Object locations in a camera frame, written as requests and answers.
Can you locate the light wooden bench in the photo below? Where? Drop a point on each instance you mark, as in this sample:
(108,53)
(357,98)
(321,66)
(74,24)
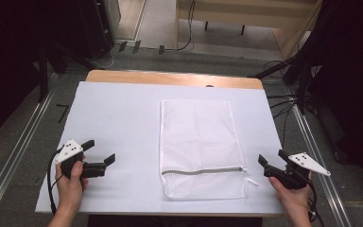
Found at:
(252,15)

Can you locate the wooden table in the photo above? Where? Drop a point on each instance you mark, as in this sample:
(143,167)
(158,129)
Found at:
(170,78)

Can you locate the dark floor bracket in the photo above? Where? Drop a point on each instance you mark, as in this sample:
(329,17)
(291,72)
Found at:
(123,46)
(136,46)
(161,49)

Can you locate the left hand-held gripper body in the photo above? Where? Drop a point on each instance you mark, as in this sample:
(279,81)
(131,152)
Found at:
(71,152)

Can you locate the white mesh laundry bag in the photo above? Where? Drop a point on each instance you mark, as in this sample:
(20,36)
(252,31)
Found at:
(200,148)

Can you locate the person's right hand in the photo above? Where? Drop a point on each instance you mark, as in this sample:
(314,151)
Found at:
(291,198)

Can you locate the person's left hand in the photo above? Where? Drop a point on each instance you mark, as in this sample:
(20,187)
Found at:
(71,186)

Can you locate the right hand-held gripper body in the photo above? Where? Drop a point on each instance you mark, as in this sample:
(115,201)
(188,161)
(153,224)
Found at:
(296,171)

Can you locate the black curtain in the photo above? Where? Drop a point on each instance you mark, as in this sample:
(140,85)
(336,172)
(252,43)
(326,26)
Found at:
(9,63)
(349,78)

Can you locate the metal floor rail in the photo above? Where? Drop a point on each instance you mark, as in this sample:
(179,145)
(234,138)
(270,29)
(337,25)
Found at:
(15,154)
(321,176)

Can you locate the black cabinet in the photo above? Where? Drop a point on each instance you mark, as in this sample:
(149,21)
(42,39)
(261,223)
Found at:
(94,25)

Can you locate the white table cover sheet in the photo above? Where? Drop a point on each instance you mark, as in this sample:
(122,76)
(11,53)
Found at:
(119,126)

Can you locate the black metal stand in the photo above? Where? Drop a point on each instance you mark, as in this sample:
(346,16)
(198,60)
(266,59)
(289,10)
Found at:
(302,82)
(44,72)

